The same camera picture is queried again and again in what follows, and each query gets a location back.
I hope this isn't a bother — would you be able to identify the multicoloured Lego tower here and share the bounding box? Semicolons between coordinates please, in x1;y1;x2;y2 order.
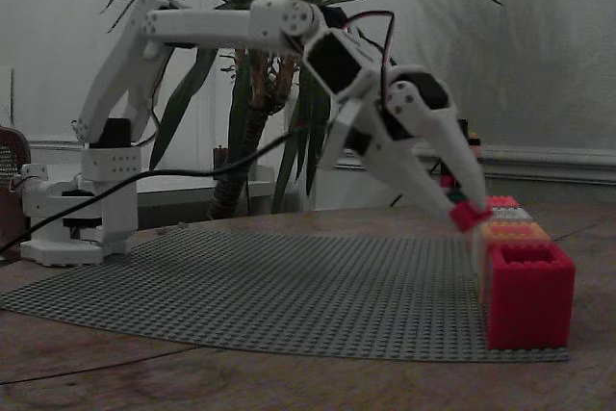
438;117;484;206

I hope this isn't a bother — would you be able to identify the orange lego box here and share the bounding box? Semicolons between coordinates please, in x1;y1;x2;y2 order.
477;220;552;309

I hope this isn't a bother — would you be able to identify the thin cable on table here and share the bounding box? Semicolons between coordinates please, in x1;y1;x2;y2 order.
0;341;204;388

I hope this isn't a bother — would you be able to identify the small dark box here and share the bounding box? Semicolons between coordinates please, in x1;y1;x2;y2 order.
213;145;231;177

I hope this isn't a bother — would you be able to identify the thick black power cable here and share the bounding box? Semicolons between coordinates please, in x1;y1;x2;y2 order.
0;127;310;254

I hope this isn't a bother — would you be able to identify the grey lego box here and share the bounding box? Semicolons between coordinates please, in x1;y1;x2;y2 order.
471;206;534;278

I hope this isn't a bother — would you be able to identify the thin servo cable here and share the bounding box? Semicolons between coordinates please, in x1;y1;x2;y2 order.
342;10;399;112

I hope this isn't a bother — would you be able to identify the red lego box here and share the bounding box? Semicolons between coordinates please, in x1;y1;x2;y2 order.
483;194;522;211
485;243;578;351

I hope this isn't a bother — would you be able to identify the small red Lego brick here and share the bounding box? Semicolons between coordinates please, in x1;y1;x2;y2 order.
448;200;494;235

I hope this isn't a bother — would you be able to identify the grey Lego baseplate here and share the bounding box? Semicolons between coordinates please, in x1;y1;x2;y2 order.
0;225;573;364

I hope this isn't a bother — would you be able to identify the black cable of tower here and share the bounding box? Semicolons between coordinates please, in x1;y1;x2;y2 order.
389;160;443;207

